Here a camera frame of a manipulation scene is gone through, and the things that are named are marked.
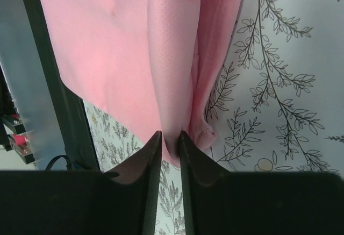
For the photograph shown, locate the floral table cloth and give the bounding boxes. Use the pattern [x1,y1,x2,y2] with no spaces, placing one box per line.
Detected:
[83,0,344,235]

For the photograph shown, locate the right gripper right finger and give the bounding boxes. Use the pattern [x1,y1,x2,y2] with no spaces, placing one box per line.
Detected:
[179,131,230,234]

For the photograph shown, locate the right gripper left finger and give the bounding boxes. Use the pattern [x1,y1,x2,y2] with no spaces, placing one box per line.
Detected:
[104,131,162,234]

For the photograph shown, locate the pink t shirt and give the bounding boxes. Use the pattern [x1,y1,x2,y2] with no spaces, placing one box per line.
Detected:
[40,0,241,166]

